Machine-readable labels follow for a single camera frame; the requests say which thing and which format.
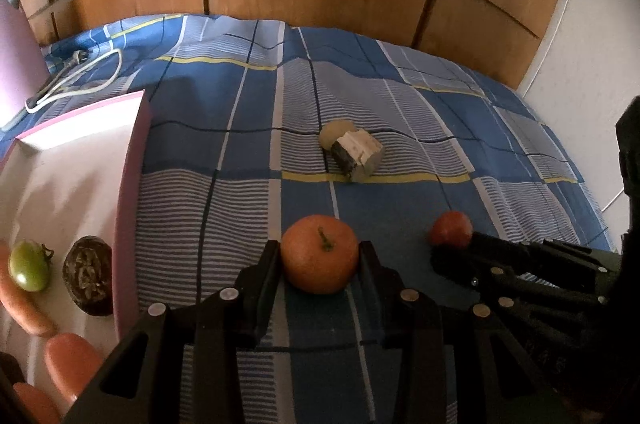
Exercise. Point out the red tomato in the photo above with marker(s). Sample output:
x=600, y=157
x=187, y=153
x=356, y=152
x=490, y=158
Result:
x=451, y=228

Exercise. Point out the carrot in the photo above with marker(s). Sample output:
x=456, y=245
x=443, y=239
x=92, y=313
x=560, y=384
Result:
x=22, y=310

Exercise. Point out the dark brown avocado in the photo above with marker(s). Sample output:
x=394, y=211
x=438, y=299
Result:
x=87, y=276

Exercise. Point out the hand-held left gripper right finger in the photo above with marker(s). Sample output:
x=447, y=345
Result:
x=368, y=269

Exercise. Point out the cut wooden log piece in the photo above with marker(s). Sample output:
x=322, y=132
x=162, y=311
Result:
x=357, y=155

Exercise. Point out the pale yellow potato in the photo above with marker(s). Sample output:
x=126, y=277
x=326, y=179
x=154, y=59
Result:
x=334, y=133

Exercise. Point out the pink electric kettle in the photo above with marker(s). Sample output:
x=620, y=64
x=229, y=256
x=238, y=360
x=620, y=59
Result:
x=17, y=64

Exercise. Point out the pink tray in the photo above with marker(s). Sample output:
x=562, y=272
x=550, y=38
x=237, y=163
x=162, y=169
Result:
x=75, y=179

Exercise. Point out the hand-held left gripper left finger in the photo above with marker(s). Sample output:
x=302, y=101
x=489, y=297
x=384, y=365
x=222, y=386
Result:
x=270, y=269

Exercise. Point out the blue checked blanket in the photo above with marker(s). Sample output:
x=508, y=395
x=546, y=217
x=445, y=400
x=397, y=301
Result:
x=240, y=214

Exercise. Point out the green tomato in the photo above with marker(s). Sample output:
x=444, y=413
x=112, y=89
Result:
x=27, y=265

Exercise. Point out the orange with green stem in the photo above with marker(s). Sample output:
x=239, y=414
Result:
x=320, y=256

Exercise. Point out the power plug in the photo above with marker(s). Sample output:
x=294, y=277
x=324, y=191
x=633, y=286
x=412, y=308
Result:
x=75, y=57

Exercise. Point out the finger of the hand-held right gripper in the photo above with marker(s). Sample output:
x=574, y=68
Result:
x=500, y=248
x=465, y=266

